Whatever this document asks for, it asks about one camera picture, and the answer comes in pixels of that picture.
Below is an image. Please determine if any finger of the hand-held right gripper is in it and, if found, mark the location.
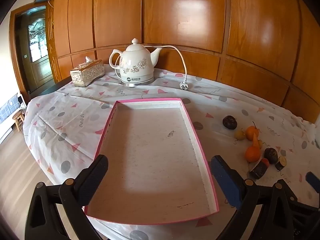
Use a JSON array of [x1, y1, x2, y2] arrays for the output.
[[305, 171, 320, 188], [291, 196, 320, 230]]

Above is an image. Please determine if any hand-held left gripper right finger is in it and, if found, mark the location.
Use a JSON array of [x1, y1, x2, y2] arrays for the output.
[[210, 154, 295, 240]]

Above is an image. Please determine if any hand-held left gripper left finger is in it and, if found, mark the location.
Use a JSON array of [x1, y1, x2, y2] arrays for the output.
[[24, 154, 109, 240]]

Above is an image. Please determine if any dark cut cylinder piece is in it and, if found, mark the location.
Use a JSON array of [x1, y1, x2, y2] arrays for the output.
[[249, 160, 268, 180]]

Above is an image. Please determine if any small dark cut piece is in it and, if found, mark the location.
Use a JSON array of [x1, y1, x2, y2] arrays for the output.
[[275, 156, 287, 172]]

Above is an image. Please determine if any round orange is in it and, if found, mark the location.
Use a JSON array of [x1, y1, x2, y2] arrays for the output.
[[244, 145, 261, 163]]

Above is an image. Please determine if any dark round fruit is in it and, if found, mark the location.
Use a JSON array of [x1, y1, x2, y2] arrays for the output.
[[264, 148, 278, 165]]

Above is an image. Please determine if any orange with long stem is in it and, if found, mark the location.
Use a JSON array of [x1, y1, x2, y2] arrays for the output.
[[245, 121, 260, 141]]

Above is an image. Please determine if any pink shallow tray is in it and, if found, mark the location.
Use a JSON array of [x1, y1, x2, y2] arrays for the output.
[[83, 98, 220, 225]]

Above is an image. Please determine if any dark passion fruit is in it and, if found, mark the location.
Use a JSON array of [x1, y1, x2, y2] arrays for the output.
[[222, 115, 237, 130]]

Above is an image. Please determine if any white patterned tablecloth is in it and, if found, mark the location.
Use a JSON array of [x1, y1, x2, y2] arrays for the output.
[[22, 64, 320, 240]]

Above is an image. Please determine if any small wooden stool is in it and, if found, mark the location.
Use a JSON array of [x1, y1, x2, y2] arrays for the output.
[[12, 111, 25, 132]]

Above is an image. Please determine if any silver kettle base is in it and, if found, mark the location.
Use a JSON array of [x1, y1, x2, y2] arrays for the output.
[[121, 76, 155, 88]]

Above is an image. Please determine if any ornate silver tissue box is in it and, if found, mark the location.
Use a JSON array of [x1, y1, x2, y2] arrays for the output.
[[70, 56, 105, 87]]

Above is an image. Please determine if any blue patterned cloth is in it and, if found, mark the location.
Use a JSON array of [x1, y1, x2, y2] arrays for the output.
[[0, 94, 23, 124]]

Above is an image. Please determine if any white ceramic electric kettle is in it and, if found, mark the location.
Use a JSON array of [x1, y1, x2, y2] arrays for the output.
[[109, 38, 163, 84]]

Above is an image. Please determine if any wooden door with glass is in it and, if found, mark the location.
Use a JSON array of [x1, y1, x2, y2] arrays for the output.
[[15, 5, 54, 92]]

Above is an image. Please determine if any white power cord with plug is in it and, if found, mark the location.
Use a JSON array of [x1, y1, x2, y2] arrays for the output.
[[144, 45, 189, 90]]

